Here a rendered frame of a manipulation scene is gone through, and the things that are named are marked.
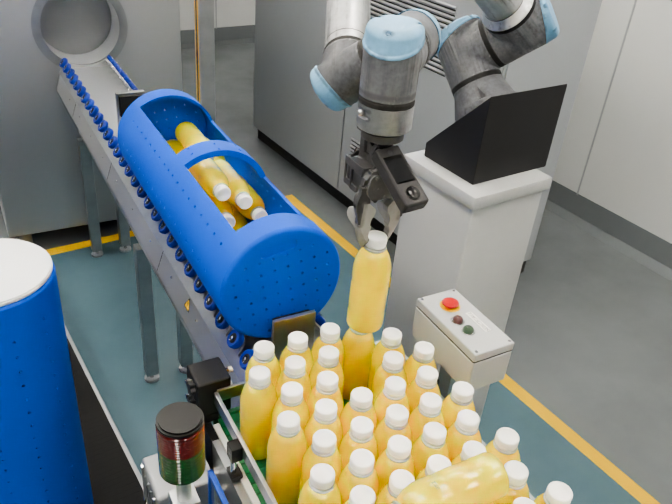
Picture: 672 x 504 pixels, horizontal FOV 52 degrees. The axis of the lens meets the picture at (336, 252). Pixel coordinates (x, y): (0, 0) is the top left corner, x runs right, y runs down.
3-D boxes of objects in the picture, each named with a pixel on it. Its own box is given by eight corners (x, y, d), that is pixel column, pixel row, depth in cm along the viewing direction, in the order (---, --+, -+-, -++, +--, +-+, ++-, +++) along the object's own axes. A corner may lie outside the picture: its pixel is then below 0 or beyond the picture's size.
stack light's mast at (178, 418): (197, 472, 103) (194, 394, 94) (212, 504, 98) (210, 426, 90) (156, 487, 100) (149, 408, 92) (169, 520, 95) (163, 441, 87)
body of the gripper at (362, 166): (378, 178, 123) (386, 115, 116) (404, 200, 117) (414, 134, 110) (341, 185, 119) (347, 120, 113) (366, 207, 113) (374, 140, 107)
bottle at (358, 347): (355, 408, 145) (364, 340, 135) (329, 392, 148) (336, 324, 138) (374, 391, 150) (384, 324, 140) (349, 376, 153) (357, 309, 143)
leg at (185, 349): (190, 362, 284) (185, 233, 250) (195, 371, 279) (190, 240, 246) (177, 366, 281) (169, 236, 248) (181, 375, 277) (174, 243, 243)
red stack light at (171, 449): (196, 419, 97) (195, 399, 95) (211, 452, 92) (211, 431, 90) (151, 433, 94) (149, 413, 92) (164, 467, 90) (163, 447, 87)
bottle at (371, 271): (386, 334, 129) (400, 251, 119) (350, 337, 127) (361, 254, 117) (376, 311, 134) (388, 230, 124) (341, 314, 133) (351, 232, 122)
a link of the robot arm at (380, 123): (425, 108, 107) (373, 115, 103) (421, 137, 110) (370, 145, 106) (394, 89, 114) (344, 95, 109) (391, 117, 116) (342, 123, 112)
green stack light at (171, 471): (197, 444, 100) (196, 420, 97) (212, 476, 95) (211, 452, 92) (153, 458, 97) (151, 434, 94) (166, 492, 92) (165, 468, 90)
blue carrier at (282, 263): (214, 161, 224) (200, 78, 207) (344, 312, 160) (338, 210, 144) (129, 186, 214) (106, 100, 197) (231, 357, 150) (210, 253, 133)
